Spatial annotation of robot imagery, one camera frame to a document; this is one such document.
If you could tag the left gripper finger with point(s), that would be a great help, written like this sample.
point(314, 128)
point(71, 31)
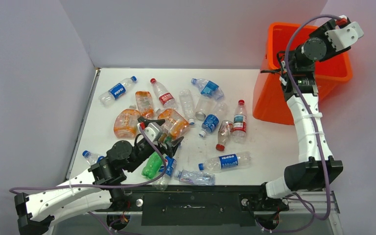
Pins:
point(174, 146)
point(145, 122)

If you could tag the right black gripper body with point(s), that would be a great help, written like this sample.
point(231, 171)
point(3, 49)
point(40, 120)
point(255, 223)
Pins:
point(330, 26)

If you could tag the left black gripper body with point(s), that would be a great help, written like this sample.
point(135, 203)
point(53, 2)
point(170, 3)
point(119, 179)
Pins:
point(148, 151)

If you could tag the blue label bottle white cap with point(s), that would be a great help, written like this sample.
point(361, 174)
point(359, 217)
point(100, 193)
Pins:
point(212, 120)

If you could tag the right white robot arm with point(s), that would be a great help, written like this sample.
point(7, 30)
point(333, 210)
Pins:
point(316, 168)

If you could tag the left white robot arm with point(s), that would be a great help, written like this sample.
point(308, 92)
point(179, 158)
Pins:
point(98, 187)

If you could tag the orange plastic bin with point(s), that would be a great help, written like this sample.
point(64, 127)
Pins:
point(273, 87)

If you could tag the green plastic bottle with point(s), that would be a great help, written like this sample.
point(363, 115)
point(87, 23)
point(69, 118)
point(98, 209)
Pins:
point(152, 166)

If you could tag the large orange crushed bottle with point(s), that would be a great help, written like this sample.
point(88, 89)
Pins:
point(175, 125)

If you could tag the flat orange crushed bottle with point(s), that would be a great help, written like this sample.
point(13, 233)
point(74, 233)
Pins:
point(125, 126)

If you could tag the crushed orange label bottle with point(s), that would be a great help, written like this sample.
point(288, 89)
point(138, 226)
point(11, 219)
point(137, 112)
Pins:
point(144, 104)

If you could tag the red cap water bottle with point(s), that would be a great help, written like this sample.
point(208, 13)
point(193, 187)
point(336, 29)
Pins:
point(164, 96)

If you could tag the crushed Ganten water bottle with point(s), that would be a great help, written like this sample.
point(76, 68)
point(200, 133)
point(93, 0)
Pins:
point(197, 178)

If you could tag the Pepsi bottle centre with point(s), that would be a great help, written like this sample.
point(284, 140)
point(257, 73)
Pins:
point(162, 183)

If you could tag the clear bottle white cap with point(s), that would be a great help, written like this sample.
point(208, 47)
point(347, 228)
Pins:
point(187, 106)

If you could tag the clear Pepsi bottle top left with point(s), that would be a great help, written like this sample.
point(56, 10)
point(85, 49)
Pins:
point(114, 93)

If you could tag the clear bottle red cap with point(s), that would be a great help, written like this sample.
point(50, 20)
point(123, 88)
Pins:
point(223, 135)

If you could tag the blue cap bottle left edge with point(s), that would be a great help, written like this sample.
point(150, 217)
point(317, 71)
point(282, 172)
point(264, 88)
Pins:
point(92, 158)

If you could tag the crushed blue label bottle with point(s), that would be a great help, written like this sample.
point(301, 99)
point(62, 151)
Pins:
point(208, 88)

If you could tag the Pepsi bottle lying right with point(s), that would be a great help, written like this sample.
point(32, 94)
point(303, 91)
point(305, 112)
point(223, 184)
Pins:
point(222, 163)

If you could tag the red cap teal label bottle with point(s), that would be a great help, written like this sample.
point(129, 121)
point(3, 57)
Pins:
point(239, 130)

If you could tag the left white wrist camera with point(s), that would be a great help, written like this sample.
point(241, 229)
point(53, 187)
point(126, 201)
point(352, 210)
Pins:
point(153, 132)

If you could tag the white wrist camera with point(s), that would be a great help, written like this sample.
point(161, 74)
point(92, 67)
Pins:
point(153, 132)
point(343, 38)

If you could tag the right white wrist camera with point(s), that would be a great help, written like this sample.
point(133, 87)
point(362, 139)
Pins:
point(343, 38)

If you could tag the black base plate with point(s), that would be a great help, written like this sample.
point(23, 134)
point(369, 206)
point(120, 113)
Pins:
point(180, 205)

